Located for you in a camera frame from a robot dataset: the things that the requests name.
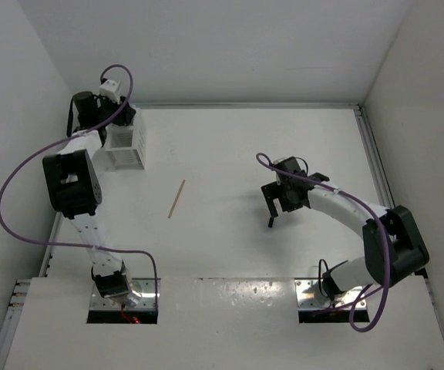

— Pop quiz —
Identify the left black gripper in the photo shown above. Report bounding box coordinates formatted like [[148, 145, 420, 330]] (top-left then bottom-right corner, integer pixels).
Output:
[[94, 92, 134, 126]]

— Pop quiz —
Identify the gold makeup pencil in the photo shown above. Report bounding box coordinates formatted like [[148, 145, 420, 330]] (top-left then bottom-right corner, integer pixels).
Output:
[[168, 179, 186, 219]]

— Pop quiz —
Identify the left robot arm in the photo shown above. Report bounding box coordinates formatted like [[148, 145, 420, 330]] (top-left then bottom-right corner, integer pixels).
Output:
[[42, 91, 139, 308]]

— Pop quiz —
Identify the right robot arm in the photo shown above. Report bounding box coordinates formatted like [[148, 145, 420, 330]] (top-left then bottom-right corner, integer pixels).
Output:
[[256, 153, 430, 301]]

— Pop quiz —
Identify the white slatted organizer box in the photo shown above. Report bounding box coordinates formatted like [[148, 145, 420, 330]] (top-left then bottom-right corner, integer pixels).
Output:
[[104, 107, 146, 170]]

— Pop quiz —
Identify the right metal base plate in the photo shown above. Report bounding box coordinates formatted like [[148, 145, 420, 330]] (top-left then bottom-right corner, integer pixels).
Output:
[[294, 278, 362, 312]]

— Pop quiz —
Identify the metal base plate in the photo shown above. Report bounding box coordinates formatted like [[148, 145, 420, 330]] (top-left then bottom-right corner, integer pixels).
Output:
[[294, 278, 362, 312], [89, 278, 160, 312]]

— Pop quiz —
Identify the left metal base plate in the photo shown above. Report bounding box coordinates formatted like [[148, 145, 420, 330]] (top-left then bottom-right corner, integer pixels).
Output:
[[89, 278, 160, 312]]

